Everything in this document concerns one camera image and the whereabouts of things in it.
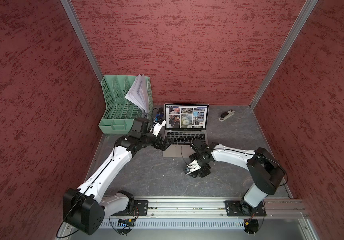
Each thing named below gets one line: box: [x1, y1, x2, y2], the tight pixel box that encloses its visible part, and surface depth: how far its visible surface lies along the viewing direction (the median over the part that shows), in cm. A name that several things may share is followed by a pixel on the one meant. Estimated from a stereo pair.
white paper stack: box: [124, 73, 150, 116], surface depth 94 cm
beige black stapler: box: [219, 109, 236, 122], surface depth 115 cm
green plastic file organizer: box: [98, 74, 153, 134], surface depth 103 cm
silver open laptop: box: [163, 103, 209, 158], surface depth 102 cm
